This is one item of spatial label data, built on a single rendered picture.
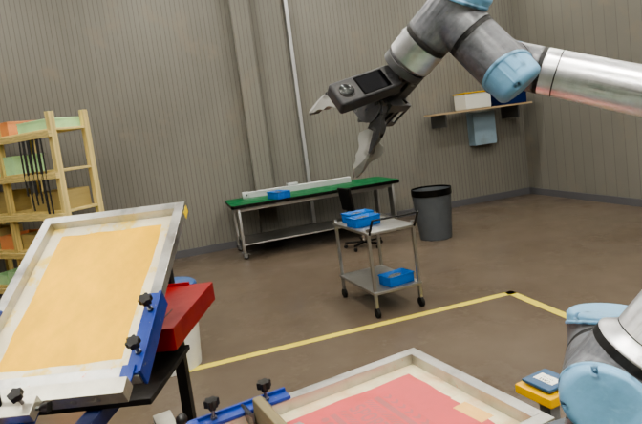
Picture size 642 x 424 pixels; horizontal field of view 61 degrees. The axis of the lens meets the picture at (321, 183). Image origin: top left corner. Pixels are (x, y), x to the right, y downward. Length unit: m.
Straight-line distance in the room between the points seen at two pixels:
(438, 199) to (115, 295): 6.11
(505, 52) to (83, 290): 1.69
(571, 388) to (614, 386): 0.05
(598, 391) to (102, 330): 1.51
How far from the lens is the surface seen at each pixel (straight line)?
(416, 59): 0.85
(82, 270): 2.21
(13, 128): 7.72
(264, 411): 1.57
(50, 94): 9.13
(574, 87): 0.93
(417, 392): 1.78
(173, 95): 8.99
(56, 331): 2.04
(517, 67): 0.81
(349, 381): 1.83
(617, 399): 0.86
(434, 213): 7.74
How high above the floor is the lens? 1.78
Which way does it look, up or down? 6 degrees down
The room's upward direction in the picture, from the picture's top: 7 degrees counter-clockwise
